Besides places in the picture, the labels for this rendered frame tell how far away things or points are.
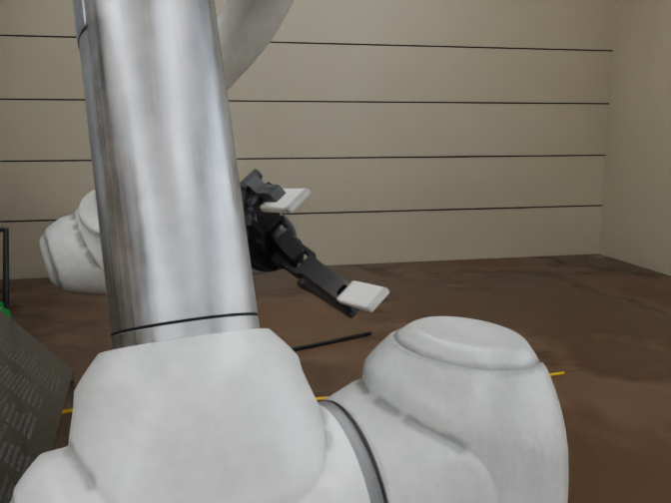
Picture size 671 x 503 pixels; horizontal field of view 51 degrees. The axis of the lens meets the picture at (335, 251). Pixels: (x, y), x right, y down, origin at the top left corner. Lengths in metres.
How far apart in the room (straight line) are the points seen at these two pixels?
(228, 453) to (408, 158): 6.20
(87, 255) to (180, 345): 0.47
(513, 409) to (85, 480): 0.27
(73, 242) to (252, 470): 0.53
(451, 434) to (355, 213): 6.02
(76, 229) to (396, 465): 0.56
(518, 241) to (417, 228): 1.06
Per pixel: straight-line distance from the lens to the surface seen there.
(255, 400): 0.43
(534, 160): 7.08
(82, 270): 0.90
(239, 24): 0.78
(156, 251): 0.45
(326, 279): 0.79
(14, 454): 1.50
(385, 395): 0.49
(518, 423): 0.49
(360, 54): 6.46
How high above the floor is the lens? 1.28
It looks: 10 degrees down
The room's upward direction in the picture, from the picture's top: straight up
